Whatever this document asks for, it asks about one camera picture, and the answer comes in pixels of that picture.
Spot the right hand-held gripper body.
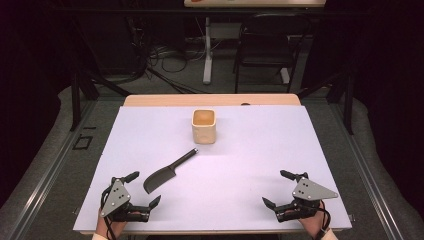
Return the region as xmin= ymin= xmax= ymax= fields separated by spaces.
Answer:
xmin=273 ymin=171 xmax=340 ymax=224

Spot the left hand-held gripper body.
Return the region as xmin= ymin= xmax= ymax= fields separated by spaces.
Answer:
xmin=99 ymin=178 xmax=151 ymax=224

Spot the black kitchen knife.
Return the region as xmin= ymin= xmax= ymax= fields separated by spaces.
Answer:
xmin=142 ymin=148 xmax=200 ymax=195

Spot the beige square cup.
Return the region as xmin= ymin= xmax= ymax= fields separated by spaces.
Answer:
xmin=191 ymin=108 xmax=218 ymax=145

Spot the person's left hand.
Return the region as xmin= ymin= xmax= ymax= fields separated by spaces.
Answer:
xmin=95 ymin=207 xmax=130 ymax=239

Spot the person's right hand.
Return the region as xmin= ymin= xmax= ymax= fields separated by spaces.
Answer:
xmin=297 ymin=199 xmax=330 ymax=240

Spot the white table mat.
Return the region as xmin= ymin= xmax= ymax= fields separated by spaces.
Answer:
xmin=72 ymin=105 xmax=353 ymax=233

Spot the black metal stand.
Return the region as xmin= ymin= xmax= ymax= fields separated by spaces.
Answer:
xmin=67 ymin=19 xmax=132 ymax=133
xmin=295 ymin=66 xmax=356 ymax=136

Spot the black chair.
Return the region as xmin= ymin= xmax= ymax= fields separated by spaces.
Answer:
xmin=232 ymin=13 xmax=313 ymax=95

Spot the wooden background desk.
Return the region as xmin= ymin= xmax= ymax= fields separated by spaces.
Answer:
xmin=183 ymin=0 xmax=327 ymax=9

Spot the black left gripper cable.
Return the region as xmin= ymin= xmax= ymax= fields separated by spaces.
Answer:
xmin=100 ymin=185 xmax=118 ymax=240

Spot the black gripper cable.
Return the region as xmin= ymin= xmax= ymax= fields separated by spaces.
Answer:
xmin=100 ymin=185 xmax=118 ymax=240
xmin=312 ymin=199 xmax=333 ymax=240

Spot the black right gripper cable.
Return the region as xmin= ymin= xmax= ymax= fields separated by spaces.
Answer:
xmin=312 ymin=199 xmax=333 ymax=240

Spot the grey metal floor rail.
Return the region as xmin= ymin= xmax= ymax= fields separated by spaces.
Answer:
xmin=327 ymin=98 xmax=405 ymax=240
xmin=5 ymin=99 xmax=98 ymax=240

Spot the bundle of floor cables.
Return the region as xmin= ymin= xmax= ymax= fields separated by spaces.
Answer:
xmin=126 ymin=16 xmax=208 ymax=94

